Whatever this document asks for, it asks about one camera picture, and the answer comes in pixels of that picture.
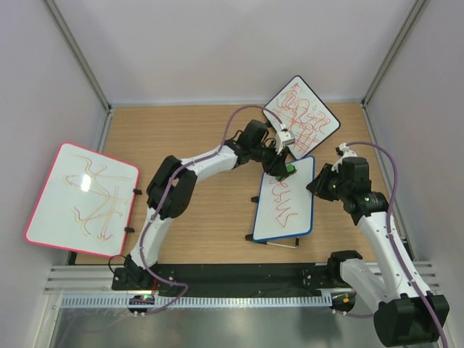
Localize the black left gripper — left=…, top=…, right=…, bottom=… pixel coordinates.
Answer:
left=251, top=141, right=289, bottom=178

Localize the green whiteboard eraser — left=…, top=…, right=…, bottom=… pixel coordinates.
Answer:
left=275, top=164, right=297, bottom=182

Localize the blue framed whiteboard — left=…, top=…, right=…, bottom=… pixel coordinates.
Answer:
left=245, top=156, right=315, bottom=246

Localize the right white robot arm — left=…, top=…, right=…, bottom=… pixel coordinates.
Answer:
left=306, top=155, right=450, bottom=347

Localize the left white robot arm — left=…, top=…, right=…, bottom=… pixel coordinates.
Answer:
left=123, top=120, right=295, bottom=290

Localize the black framed whiteboard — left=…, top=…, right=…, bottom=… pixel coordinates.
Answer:
left=262, top=75, right=341, bottom=160

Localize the pink framed whiteboard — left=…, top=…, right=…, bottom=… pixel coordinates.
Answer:
left=25, top=143, right=139, bottom=257

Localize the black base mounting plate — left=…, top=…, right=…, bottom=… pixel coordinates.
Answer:
left=112, top=263, right=349, bottom=297

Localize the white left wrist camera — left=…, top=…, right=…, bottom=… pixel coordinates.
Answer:
left=275, top=128, right=295, bottom=154

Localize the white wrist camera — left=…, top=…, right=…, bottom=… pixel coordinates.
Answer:
left=331, top=143, right=357, bottom=172
left=275, top=128, right=295, bottom=154

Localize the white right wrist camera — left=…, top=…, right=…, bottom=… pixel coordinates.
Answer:
left=331, top=143, right=357, bottom=172

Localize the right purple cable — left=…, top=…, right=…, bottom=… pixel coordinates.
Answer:
left=331, top=141, right=449, bottom=348

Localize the purple cable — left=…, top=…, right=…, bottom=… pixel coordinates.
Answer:
left=108, top=105, right=286, bottom=315
left=331, top=141, right=449, bottom=348

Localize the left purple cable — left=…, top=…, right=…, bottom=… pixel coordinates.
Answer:
left=108, top=105, right=286, bottom=315

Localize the grey slotted cable duct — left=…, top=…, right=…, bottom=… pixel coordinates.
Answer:
left=60, top=294, right=332, bottom=310

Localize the aluminium frame rail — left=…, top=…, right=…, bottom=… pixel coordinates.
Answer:
left=43, top=265, right=113, bottom=294

